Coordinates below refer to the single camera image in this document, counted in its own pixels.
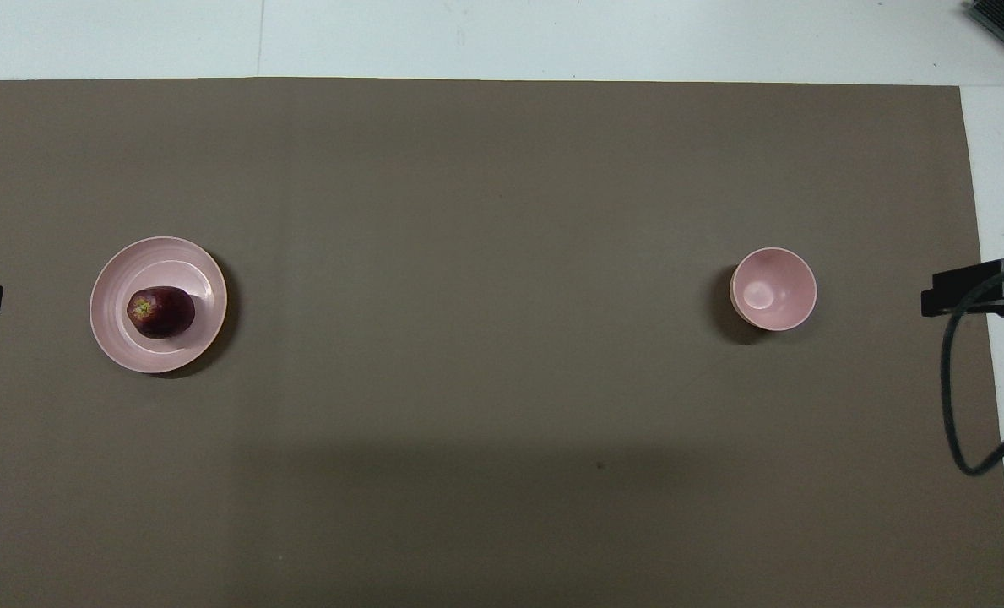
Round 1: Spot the dark red apple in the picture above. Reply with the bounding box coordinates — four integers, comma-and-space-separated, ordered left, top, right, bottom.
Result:
128, 286, 196, 339

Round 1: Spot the pink bowl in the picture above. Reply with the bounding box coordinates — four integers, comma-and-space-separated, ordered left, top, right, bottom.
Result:
730, 247, 817, 332

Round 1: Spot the pink plate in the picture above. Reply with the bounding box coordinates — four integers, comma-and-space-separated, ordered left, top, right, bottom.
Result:
90, 236, 228, 374

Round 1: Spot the brown table mat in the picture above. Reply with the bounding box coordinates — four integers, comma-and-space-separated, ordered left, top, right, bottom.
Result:
0, 78, 1004, 608

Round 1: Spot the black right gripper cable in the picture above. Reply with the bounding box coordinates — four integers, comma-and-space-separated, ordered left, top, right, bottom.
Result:
940, 261, 1004, 476

